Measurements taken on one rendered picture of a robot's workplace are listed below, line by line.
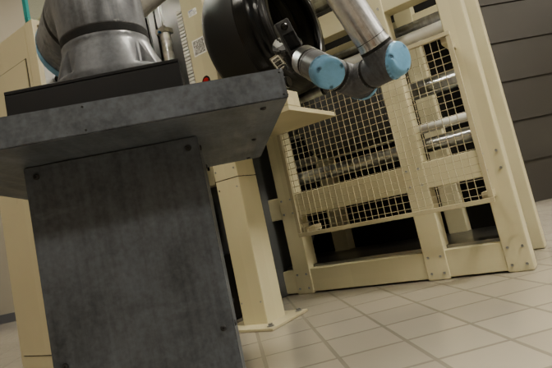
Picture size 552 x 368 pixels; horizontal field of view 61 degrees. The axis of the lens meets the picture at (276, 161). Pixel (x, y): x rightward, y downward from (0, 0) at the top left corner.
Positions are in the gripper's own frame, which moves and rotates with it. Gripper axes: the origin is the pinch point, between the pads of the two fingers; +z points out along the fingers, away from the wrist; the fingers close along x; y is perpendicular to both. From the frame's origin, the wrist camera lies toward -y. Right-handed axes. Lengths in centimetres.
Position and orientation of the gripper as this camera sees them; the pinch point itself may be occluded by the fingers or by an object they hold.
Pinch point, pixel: (276, 39)
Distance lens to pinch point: 162.7
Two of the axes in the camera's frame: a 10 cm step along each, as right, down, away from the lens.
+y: 3.8, 7.5, 5.5
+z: -3.8, -4.2, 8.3
